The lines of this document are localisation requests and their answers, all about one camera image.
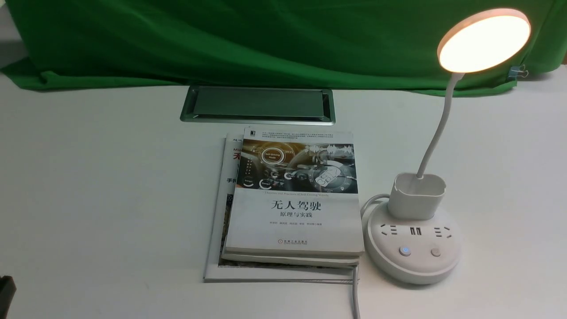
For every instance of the white desk lamp with sockets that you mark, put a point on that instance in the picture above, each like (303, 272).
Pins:
(406, 233)

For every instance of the white self-driving textbook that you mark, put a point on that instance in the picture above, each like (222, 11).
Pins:
(296, 194)

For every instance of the thin magazine at bottom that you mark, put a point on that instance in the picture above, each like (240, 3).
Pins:
(225, 271)

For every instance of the green cloth backdrop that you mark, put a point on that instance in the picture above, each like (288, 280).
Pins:
(337, 44)

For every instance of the blue binder clip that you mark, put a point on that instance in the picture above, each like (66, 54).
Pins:
(517, 72)

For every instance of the black object at table edge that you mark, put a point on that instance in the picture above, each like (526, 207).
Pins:
(7, 292)

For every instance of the silver desk cable grommet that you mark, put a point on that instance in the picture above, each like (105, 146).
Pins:
(258, 105)

